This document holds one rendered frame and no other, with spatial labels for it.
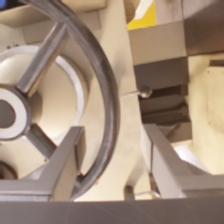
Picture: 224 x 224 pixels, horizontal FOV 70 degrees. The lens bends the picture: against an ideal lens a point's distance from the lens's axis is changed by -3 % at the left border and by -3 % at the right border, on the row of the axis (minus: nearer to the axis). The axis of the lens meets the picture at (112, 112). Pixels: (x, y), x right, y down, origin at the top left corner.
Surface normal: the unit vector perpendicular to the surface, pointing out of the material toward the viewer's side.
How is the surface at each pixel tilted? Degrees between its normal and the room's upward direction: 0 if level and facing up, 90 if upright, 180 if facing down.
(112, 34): 90
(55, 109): 97
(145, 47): 90
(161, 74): 90
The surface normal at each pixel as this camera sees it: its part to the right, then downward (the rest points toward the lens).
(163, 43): 0.01, 0.27
